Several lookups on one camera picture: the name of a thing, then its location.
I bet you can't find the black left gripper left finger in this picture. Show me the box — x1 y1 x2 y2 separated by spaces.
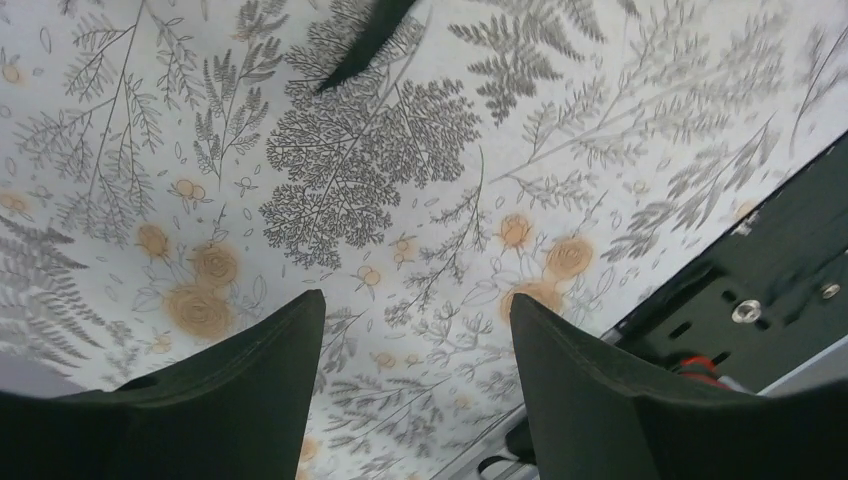
1 290 326 479

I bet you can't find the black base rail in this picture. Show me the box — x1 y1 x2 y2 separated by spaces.
613 137 847 391

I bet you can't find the floral patterned tablecloth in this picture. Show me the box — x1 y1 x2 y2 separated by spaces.
1 1 847 479

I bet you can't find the black strap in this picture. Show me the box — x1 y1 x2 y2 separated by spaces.
316 0 419 94

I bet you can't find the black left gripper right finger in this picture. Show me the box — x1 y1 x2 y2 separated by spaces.
510 294 847 479

